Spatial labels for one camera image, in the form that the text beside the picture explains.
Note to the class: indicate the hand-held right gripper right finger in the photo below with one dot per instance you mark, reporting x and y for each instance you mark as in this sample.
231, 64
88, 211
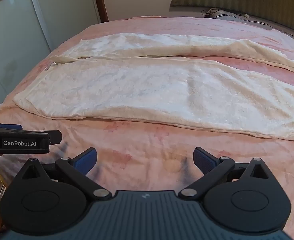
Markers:
203, 161

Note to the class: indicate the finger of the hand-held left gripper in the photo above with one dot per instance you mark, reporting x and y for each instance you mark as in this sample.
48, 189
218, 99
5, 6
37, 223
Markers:
10, 126
55, 137

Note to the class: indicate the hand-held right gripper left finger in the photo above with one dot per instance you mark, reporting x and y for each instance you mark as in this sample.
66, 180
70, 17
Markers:
87, 160

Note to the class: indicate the cream towel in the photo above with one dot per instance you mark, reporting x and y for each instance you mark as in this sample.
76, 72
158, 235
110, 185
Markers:
147, 90

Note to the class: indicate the pink floral blanket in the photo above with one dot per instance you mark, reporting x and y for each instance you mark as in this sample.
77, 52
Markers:
147, 152

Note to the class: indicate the white flower-print wardrobe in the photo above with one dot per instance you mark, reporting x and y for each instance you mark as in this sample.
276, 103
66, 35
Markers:
24, 25

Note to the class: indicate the grey pillow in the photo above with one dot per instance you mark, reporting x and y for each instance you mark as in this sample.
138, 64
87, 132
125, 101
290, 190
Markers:
269, 21

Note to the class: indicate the brown wooden door frame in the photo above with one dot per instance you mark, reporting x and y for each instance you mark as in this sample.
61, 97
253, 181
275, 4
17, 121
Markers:
100, 0

